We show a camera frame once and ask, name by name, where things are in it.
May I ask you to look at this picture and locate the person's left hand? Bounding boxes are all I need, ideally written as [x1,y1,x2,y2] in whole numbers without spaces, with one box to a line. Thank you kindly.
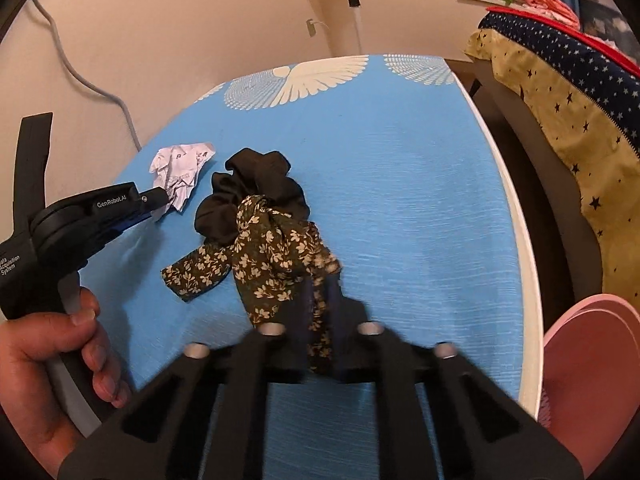
[0,287,133,466]

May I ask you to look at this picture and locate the grey bed frame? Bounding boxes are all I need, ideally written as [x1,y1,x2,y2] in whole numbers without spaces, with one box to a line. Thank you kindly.
[469,57,603,311]

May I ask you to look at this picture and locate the white paper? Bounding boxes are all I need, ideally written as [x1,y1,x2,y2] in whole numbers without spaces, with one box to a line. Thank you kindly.
[150,141,217,213]

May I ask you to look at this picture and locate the pink clothes pile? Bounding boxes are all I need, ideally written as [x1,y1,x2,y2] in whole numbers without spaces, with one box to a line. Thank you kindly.
[515,0,581,26]

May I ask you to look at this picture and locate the bed with star blanket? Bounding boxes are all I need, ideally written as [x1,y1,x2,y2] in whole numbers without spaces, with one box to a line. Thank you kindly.
[464,7,640,301]

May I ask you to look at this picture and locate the red blanket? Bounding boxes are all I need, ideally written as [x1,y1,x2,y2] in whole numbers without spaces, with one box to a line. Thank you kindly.
[487,5,640,78]

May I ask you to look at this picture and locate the blue patterned tablecloth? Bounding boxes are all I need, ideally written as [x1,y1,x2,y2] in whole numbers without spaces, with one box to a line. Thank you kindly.
[100,54,531,480]

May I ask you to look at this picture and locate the black cloth scrunchie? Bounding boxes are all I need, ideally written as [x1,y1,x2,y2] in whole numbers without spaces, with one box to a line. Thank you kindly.
[194,148,312,248]

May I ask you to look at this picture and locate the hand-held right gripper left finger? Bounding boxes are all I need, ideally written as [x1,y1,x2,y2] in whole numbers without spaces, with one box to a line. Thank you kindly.
[57,279,322,480]

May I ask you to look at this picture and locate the dark clear storage bin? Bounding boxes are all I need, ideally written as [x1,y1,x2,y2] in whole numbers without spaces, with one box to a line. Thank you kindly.
[577,0,633,48]

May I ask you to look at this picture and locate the floral fabric strip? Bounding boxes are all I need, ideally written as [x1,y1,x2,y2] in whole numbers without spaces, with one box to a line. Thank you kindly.
[161,194,343,376]

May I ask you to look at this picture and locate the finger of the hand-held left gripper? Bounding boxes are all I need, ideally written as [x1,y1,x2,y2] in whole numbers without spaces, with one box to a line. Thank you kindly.
[136,186,169,212]
[107,209,153,235]

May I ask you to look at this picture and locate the pink trash bin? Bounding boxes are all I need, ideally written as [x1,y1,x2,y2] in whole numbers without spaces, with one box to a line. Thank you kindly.
[537,294,640,461]

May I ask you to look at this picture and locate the white table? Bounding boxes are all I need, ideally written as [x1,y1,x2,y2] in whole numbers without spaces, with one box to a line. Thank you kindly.
[100,54,546,480]

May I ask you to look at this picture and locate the grey wall cable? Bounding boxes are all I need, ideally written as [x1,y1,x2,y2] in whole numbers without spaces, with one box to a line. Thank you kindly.
[30,0,143,153]

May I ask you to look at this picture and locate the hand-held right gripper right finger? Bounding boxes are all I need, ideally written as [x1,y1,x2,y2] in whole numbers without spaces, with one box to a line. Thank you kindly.
[325,279,583,480]

